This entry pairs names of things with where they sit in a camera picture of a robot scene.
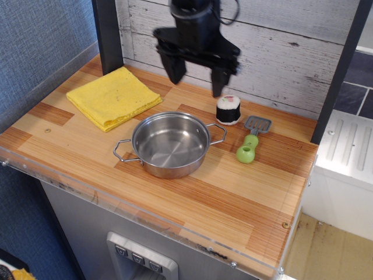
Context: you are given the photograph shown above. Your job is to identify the yellow cloth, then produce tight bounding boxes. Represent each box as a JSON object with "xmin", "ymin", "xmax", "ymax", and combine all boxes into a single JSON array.
[{"xmin": 66, "ymin": 67, "xmax": 162, "ymax": 132}]

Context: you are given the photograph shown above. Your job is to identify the green handled toy spatula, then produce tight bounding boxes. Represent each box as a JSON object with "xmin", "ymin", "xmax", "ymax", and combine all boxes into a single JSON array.
[{"xmin": 236, "ymin": 115, "xmax": 272, "ymax": 164}]

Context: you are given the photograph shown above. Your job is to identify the clear acrylic table guard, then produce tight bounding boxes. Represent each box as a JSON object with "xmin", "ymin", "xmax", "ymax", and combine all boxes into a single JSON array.
[{"xmin": 1, "ymin": 139, "xmax": 317, "ymax": 279}]

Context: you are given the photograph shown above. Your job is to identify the yellow object bottom left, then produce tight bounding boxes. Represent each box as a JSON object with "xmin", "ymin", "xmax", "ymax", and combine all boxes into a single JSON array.
[{"xmin": 11, "ymin": 269, "xmax": 36, "ymax": 280}]

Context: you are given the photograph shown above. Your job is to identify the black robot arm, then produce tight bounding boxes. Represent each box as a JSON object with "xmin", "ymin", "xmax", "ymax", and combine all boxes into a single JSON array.
[{"xmin": 153, "ymin": 1, "xmax": 240, "ymax": 97}]

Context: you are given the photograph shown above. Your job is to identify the silver dispenser panel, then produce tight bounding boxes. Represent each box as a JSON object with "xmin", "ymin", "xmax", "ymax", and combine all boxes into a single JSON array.
[{"xmin": 107, "ymin": 232, "xmax": 179, "ymax": 279}]

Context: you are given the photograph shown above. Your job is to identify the plush sushi roll toy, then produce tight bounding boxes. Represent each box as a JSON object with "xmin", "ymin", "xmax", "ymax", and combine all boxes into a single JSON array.
[{"xmin": 216, "ymin": 95, "xmax": 241, "ymax": 125}]

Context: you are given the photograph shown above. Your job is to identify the white ribbed appliance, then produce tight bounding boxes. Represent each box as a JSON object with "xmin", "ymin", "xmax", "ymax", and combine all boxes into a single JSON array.
[{"xmin": 302, "ymin": 110, "xmax": 372, "ymax": 239}]

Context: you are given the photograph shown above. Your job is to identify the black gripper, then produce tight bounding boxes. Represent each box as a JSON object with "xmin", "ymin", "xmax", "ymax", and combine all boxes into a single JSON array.
[{"xmin": 153, "ymin": 5, "xmax": 240, "ymax": 97}]

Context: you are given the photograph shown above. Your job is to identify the dark grey right post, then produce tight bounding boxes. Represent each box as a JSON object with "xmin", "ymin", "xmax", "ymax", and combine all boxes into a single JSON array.
[{"xmin": 310, "ymin": 0, "xmax": 372, "ymax": 145}]

